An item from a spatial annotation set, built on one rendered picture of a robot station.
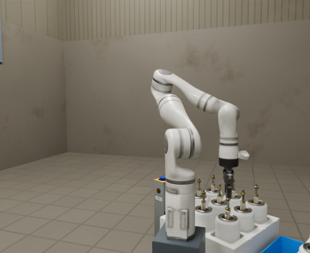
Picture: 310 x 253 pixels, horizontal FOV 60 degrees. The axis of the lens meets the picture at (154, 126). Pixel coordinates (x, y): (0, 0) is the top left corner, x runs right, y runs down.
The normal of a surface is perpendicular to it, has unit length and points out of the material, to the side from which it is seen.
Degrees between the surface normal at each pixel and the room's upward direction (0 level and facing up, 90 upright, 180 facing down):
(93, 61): 90
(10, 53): 90
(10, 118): 90
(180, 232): 90
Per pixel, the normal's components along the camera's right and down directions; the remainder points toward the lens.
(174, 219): -0.31, 0.08
